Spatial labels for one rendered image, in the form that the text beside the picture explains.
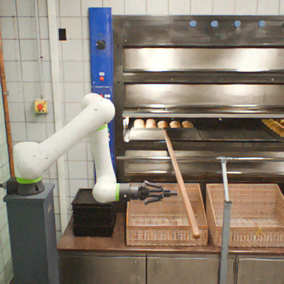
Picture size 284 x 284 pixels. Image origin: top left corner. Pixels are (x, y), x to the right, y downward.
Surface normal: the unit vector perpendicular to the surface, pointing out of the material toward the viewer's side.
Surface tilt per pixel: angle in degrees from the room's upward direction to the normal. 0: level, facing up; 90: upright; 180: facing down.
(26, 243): 90
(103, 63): 90
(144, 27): 90
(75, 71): 90
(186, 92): 70
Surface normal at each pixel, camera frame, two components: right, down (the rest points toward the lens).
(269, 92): -0.03, -0.08
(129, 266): -0.03, 0.26
